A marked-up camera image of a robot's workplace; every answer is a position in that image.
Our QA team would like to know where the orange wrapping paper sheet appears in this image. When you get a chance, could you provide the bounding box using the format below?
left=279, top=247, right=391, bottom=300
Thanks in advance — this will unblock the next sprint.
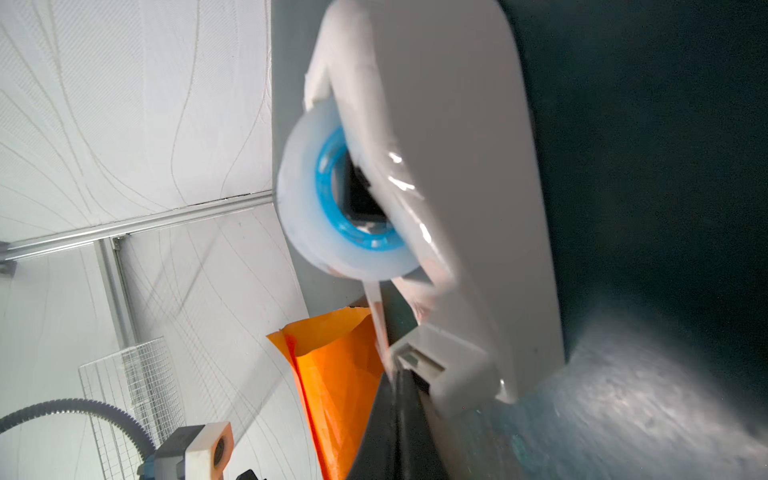
left=268, top=307, right=384, bottom=479

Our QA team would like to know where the white wire basket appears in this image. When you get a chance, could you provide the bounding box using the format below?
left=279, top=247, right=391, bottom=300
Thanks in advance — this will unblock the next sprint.
left=78, top=338, right=185, bottom=479

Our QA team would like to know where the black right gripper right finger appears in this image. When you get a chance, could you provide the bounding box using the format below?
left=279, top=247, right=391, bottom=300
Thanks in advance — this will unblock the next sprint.
left=395, top=370, right=448, bottom=480

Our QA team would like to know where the clear tape piece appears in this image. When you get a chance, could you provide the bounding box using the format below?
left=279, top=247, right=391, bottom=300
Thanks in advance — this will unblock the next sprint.
left=363, top=281, right=394, bottom=380

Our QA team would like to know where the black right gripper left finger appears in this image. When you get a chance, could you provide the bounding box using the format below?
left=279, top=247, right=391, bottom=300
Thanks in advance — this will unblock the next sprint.
left=347, top=373, right=398, bottom=480

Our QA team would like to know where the clear tape roll blue core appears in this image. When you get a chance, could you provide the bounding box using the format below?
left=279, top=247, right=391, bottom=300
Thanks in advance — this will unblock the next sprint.
left=276, top=99, right=419, bottom=281

